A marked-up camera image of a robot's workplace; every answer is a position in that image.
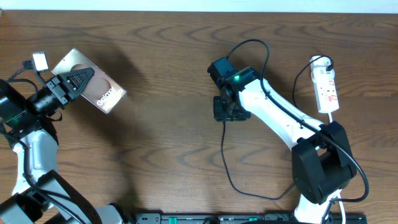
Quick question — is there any black USB charging cable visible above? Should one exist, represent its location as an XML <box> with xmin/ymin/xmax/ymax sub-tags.
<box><xmin>220</xmin><ymin>55</ymin><xmax>335</xmax><ymax>201</ymax></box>

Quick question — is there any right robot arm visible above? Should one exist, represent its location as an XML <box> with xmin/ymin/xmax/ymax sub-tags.
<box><xmin>207</xmin><ymin>57</ymin><xmax>364</xmax><ymax>223</ymax></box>

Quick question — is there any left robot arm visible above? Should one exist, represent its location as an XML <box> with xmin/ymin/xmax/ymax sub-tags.
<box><xmin>1</xmin><ymin>68</ymin><xmax>133</xmax><ymax>223</ymax></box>

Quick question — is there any white power strip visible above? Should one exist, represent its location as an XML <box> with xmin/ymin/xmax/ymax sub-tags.
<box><xmin>310</xmin><ymin>55</ymin><xmax>339</xmax><ymax>114</ymax></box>

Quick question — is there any black left camera cable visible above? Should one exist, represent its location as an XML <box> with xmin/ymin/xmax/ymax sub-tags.
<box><xmin>0</xmin><ymin>59</ymin><xmax>88</xmax><ymax>224</ymax></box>

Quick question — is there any black camera cable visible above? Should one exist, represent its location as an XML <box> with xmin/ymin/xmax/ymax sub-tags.
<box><xmin>0</xmin><ymin>59</ymin><xmax>88</xmax><ymax>224</ymax></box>
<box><xmin>226</xmin><ymin>39</ymin><xmax>370</xmax><ymax>218</ymax></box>

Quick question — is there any white power strip cord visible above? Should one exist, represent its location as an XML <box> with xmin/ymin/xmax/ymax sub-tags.
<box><xmin>327</xmin><ymin>112</ymin><xmax>347</xmax><ymax>224</ymax></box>

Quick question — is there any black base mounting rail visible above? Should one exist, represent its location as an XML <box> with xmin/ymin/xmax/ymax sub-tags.
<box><xmin>133</xmin><ymin>212</ymin><xmax>368</xmax><ymax>224</ymax></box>

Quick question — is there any black right camera cable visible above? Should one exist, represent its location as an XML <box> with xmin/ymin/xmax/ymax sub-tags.
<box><xmin>226</xmin><ymin>39</ymin><xmax>370</xmax><ymax>218</ymax></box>

